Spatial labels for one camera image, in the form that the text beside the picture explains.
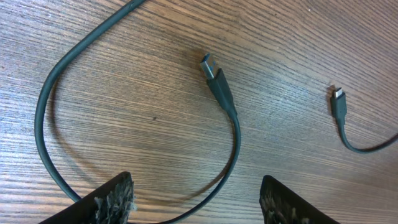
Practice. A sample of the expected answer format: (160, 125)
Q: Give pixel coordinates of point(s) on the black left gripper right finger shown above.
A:
(280, 205)

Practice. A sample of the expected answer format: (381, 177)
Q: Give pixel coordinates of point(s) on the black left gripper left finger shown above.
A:
(110, 203)

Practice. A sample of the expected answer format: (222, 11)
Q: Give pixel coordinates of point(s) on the black USB cable long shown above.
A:
(137, 100)

